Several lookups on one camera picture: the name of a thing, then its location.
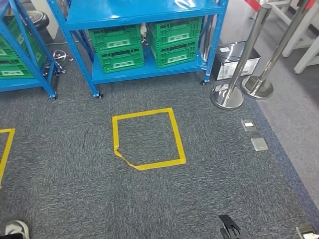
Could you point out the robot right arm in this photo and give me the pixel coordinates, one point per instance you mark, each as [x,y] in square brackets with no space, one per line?
[231,233]

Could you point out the blue metal shelf rack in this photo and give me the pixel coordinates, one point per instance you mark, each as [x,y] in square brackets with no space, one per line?
[139,10]
[22,84]

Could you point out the torn yellow floor tape square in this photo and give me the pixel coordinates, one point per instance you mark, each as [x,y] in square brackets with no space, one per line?
[179,142]

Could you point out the black silver box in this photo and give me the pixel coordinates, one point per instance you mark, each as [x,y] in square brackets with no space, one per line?
[229,52]

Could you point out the metal floor socket plate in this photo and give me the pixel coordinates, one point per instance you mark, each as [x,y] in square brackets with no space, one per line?
[249,125]
[259,144]
[302,229]

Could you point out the red barrier tape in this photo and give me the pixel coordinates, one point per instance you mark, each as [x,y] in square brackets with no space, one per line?
[252,4]

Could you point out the white panel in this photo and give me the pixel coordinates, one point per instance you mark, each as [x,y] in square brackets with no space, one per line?
[50,16]

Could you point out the black stool chrome base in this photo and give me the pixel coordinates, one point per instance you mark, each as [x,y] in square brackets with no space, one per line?
[37,19]

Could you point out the chrome stanchion post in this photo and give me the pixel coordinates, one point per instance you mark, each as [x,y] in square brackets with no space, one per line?
[227,99]
[256,89]

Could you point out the white frame furniture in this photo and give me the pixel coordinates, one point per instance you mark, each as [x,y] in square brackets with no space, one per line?
[306,56]

